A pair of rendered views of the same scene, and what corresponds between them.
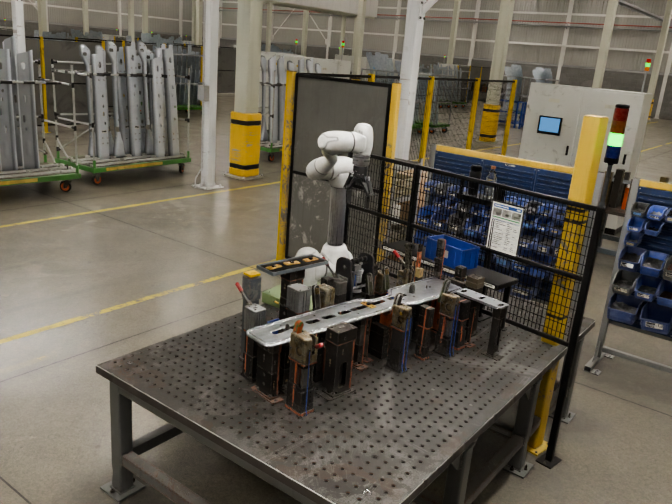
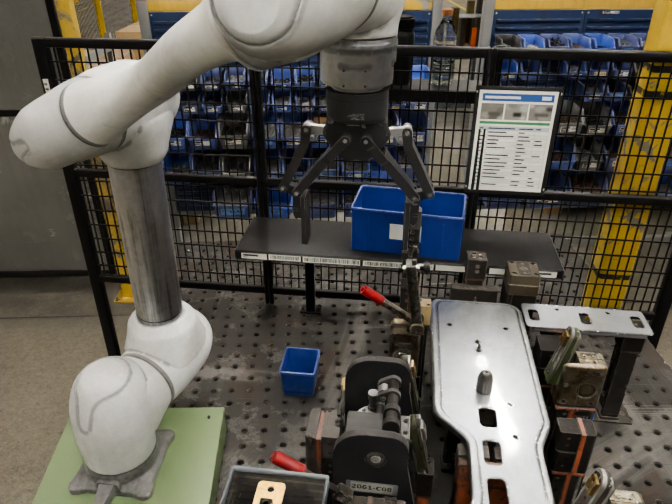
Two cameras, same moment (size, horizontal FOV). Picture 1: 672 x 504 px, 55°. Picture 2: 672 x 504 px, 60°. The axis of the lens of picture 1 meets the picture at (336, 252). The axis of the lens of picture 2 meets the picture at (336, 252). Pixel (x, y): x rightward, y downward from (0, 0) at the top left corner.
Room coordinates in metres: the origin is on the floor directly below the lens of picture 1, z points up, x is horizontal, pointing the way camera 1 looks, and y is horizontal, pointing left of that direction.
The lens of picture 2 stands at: (2.77, 0.37, 1.84)
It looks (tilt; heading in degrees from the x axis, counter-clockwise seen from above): 30 degrees down; 322
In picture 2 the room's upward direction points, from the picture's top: straight up
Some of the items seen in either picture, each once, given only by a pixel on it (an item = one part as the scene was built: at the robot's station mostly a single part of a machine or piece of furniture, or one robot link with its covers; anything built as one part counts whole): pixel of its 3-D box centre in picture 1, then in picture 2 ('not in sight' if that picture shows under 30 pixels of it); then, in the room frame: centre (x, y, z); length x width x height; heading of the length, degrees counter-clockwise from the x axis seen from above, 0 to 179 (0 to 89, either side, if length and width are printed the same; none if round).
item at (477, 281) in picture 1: (471, 305); (513, 324); (3.48, -0.80, 0.88); 0.08 x 0.08 x 0.36; 45
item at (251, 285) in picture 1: (250, 318); not in sight; (2.95, 0.40, 0.92); 0.08 x 0.08 x 0.44; 45
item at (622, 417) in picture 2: (495, 331); (619, 372); (3.22, -0.89, 0.84); 0.11 x 0.06 x 0.29; 45
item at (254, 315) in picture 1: (253, 342); not in sight; (2.75, 0.35, 0.88); 0.11 x 0.10 x 0.36; 45
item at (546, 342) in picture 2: (457, 323); (546, 388); (3.30, -0.70, 0.84); 0.11 x 0.10 x 0.28; 45
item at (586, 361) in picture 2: (446, 324); (568, 419); (3.19, -0.62, 0.87); 0.12 x 0.09 x 0.35; 45
